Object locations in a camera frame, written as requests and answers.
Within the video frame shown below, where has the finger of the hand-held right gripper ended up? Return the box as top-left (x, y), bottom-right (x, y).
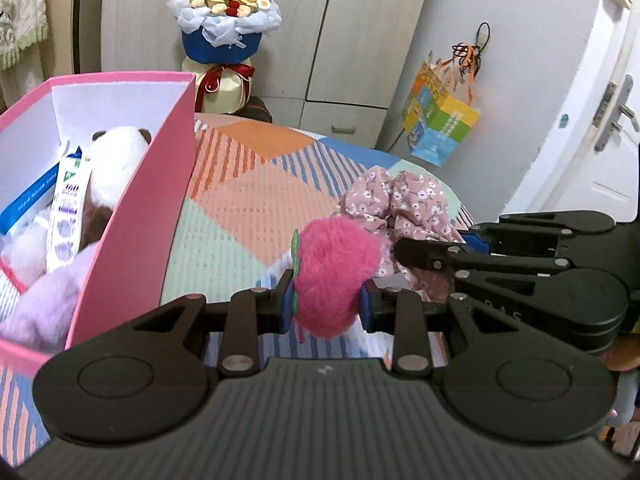
top-left (392, 237), bottom-right (568, 311)
top-left (460, 209), bottom-right (617, 267)

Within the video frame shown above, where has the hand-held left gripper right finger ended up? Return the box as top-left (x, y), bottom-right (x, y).
top-left (357, 280), bottom-right (531, 378)

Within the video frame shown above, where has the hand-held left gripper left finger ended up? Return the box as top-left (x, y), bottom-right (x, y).
top-left (127, 269), bottom-right (296, 378)

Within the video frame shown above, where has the pink strawberry plush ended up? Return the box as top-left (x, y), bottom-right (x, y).
top-left (290, 217), bottom-right (382, 338)

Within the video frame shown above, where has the pink floral scrunchie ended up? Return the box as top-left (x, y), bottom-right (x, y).
top-left (340, 167), bottom-right (468, 306)

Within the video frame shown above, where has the pink cardboard box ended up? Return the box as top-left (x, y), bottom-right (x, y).
top-left (0, 71), bottom-right (197, 378)

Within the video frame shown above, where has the panda plush toy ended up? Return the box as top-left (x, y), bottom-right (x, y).
top-left (82, 126), bottom-right (153, 247)

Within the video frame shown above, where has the purple plush toy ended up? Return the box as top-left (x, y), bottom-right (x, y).
top-left (0, 242), bottom-right (98, 351)

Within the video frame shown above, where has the white fluffy pouch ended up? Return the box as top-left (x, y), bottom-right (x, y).
top-left (0, 210), bottom-right (51, 286)

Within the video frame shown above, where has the blue tissue packet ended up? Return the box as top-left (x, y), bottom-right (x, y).
top-left (0, 142), bottom-right (86, 236)

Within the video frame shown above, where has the white door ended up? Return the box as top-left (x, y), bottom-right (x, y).
top-left (505, 10), bottom-right (640, 223)

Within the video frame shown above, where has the patchwork tablecloth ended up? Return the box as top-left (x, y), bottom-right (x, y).
top-left (0, 112), bottom-right (476, 466)

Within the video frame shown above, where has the colourful paper gift bag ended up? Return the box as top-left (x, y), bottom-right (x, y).
top-left (402, 50), bottom-right (482, 168)

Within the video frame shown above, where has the beige wardrobe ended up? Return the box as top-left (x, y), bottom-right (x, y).
top-left (70, 0), bottom-right (438, 148)

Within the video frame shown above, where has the yellow flower bouquet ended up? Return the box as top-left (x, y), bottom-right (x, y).
top-left (167, 0), bottom-right (282, 115)

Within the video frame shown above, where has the cream fluffy pajama jacket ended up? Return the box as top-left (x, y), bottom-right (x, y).
top-left (0, 0), bottom-right (51, 71)

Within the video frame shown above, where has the silver door handle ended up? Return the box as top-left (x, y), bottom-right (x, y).
top-left (595, 75), bottom-right (640, 153)

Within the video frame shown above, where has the wall hook with orange cords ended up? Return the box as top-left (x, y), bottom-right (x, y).
top-left (451, 22), bottom-right (492, 86)

